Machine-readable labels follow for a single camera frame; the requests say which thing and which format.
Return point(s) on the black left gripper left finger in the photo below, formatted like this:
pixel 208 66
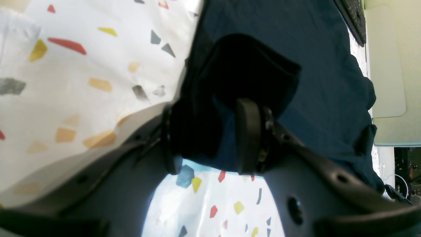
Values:
pixel 108 198

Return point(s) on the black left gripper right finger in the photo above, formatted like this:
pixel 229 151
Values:
pixel 314 196

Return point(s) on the black t-shirt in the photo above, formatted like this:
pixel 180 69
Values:
pixel 279 82

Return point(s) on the black computer keyboard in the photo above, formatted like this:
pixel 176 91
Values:
pixel 353 14

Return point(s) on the terrazzo pattern tablecloth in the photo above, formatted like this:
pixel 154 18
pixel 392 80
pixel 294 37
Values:
pixel 78 76

